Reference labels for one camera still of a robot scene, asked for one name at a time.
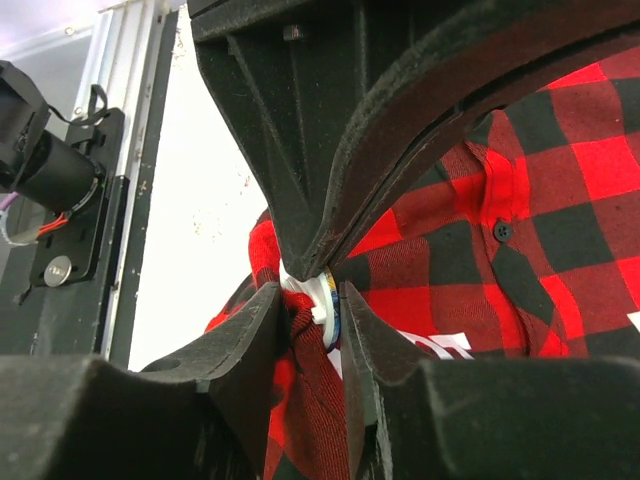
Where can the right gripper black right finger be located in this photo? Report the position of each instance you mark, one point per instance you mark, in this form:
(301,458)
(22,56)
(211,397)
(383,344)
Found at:
(410,416)

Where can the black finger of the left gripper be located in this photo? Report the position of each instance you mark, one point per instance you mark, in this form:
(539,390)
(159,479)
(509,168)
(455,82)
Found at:
(286,77)
(487,54)

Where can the round pin badge brooch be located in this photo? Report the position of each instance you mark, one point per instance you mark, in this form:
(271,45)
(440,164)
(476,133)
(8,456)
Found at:
(323,293)

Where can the red black plaid shirt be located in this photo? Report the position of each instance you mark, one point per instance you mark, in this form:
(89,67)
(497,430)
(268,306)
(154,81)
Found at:
(523,240)

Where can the aluminium rail frame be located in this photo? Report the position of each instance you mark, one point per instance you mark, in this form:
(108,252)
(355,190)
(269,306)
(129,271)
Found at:
(68,46)

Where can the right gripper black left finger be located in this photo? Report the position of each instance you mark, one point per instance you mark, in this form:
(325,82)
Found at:
(201,412)

